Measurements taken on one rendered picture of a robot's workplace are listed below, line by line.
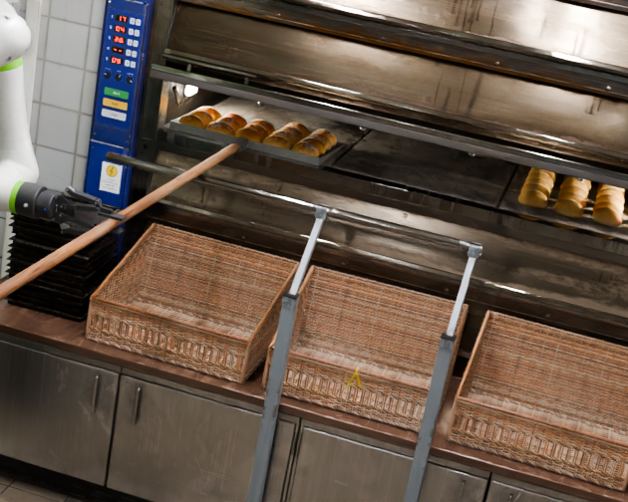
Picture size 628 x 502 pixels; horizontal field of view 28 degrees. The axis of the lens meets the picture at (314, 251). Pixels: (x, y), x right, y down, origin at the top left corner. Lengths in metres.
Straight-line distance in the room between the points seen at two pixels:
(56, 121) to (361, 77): 1.12
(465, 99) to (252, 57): 0.71
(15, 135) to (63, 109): 0.99
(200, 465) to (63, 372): 0.54
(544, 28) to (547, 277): 0.81
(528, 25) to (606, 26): 0.24
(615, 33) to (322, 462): 1.60
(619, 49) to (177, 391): 1.73
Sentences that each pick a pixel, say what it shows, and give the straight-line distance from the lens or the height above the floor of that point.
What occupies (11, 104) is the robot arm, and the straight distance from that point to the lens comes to 3.48.
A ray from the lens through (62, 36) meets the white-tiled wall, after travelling 4.44.
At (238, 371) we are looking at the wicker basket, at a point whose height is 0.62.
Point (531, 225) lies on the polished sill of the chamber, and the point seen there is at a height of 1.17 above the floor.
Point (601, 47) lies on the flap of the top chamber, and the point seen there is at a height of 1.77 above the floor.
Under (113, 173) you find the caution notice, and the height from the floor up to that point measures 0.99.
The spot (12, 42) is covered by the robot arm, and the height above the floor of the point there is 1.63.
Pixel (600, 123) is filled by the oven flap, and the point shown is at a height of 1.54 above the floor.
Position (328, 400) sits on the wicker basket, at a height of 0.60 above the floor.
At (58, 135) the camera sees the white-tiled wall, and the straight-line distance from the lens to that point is 4.51.
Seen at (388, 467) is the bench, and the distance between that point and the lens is 3.89.
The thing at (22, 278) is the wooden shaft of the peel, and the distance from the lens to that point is 2.91.
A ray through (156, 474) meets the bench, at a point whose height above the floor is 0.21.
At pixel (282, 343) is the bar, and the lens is 3.75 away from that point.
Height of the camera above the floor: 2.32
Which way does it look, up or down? 20 degrees down
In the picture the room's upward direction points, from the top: 10 degrees clockwise
